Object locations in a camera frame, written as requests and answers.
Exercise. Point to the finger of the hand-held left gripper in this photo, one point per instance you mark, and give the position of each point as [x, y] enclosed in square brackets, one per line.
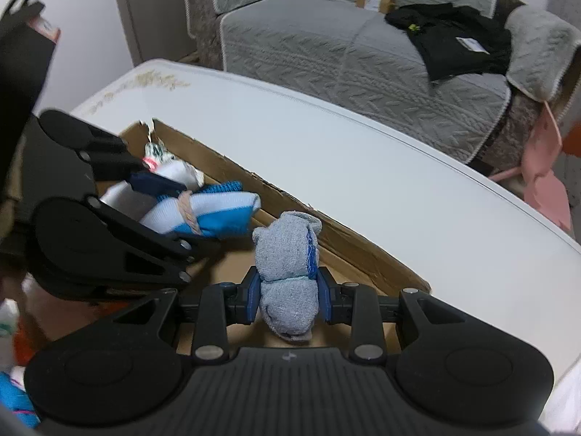
[154, 184]
[150, 247]

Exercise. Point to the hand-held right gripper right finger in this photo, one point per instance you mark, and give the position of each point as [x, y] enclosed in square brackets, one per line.
[323, 297]

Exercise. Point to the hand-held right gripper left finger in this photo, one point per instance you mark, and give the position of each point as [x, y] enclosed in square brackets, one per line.
[253, 297]

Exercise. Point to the white green print sock bundle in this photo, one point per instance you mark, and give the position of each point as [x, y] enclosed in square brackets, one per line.
[174, 170]

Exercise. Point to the grey sock bundle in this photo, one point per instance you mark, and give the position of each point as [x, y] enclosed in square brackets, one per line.
[286, 277]

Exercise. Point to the brown cardboard box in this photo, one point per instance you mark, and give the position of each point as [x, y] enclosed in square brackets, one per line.
[363, 254]

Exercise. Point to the blue white sock tan band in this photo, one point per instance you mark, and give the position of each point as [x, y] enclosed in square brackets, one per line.
[218, 215]

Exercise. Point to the plain orange plastic bundle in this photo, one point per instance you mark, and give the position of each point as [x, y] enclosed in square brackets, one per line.
[22, 347]

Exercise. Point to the blue ribbed sock pink band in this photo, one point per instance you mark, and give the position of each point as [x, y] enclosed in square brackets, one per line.
[13, 395]

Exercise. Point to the white door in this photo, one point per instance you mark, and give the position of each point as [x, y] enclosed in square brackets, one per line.
[150, 9]

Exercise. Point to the grey quilted sofa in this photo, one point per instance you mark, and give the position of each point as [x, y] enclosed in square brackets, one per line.
[317, 54]

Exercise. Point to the pink plastic chair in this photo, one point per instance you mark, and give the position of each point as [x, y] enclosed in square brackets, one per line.
[544, 168]

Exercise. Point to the small cardboard package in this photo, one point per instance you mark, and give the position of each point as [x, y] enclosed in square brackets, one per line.
[374, 1]

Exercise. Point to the black garment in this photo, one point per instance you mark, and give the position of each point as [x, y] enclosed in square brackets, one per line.
[458, 41]

